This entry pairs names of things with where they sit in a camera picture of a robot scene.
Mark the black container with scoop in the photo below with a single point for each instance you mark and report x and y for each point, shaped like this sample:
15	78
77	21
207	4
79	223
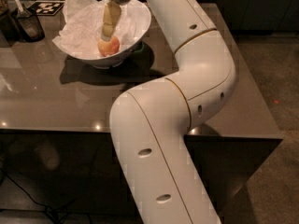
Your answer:
28	23

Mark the white crumpled paper napkin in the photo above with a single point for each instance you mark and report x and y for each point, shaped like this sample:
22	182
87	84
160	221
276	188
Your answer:
83	28

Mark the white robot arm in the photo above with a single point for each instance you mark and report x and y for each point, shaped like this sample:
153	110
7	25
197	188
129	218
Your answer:
148	122

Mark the orange red apple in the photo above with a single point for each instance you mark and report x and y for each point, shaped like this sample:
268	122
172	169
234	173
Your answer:
108	48

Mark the black white marker tag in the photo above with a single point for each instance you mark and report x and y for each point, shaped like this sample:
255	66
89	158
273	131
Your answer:
46	7

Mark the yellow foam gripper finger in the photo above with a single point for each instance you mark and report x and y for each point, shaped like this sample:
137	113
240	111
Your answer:
112	14

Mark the white bowl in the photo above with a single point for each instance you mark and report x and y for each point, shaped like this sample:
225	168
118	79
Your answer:
142	17

